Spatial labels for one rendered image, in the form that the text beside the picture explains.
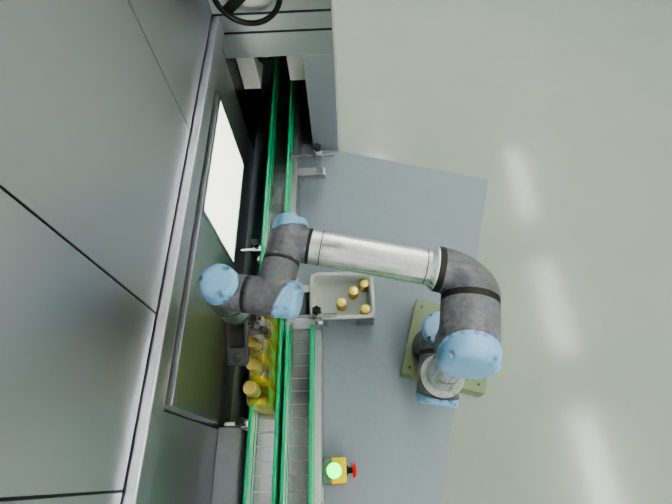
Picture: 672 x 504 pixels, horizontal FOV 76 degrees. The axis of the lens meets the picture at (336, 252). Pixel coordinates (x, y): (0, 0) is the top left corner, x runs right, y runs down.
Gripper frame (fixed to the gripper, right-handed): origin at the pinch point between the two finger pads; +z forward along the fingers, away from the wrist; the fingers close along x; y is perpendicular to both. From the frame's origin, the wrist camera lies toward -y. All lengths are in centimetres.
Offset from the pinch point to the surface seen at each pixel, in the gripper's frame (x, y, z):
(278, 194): 0, 65, 27
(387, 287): -40, 30, 40
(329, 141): -20, 97, 34
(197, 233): 11.7, 23.1, -17.2
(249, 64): 8, 109, 3
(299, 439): -9.0, -21.7, 26.7
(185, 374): 12.1, -10.2, -12.4
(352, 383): -25.3, -4.2, 39.7
